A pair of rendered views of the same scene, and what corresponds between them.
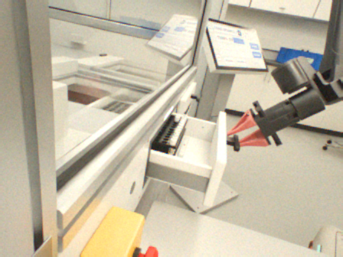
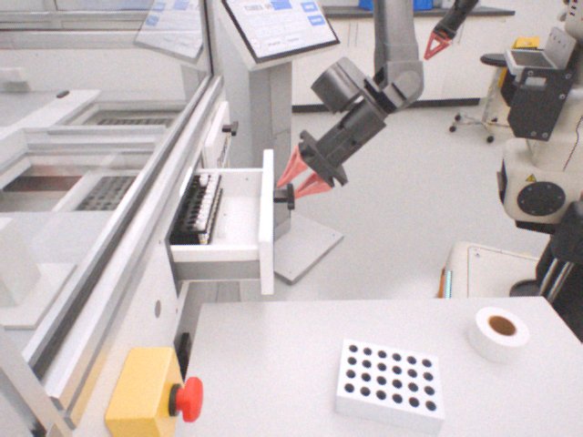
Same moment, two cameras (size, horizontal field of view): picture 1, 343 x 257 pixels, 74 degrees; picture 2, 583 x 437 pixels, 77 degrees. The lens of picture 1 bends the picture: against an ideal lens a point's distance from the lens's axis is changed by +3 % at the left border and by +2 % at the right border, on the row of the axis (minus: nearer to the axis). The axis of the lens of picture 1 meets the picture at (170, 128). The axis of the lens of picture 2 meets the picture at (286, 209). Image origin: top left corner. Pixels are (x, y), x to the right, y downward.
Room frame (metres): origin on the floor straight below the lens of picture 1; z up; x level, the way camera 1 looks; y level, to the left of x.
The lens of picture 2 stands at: (-0.04, -0.06, 1.23)
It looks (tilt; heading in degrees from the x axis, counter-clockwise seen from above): 33 degrees down; 351
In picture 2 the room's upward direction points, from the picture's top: straight up
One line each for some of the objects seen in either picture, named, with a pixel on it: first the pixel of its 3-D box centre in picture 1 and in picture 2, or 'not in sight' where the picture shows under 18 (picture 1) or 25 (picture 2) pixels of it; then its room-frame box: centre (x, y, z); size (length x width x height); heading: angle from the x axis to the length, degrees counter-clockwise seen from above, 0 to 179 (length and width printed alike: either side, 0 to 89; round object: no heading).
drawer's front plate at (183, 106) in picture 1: (187, 103); (219, 140); (0.82, -0.04, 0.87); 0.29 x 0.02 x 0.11; 172
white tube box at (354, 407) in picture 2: not in sight; (386, 383); (0.21, -0.24, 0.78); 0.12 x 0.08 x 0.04; 67
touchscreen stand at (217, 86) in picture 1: (211, 129); (281, 154); (1.49, -0.29, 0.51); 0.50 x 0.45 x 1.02; 41
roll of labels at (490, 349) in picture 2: not in sight; (497, 334); (0.25, -0.42, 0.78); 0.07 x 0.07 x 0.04
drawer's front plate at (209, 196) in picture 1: (216, 150); (268, 211); (0.49, -0.12, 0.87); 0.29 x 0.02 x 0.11; 172
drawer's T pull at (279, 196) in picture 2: (230, 141); (283, 196); (0.48, -0.15, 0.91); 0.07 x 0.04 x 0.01; 172
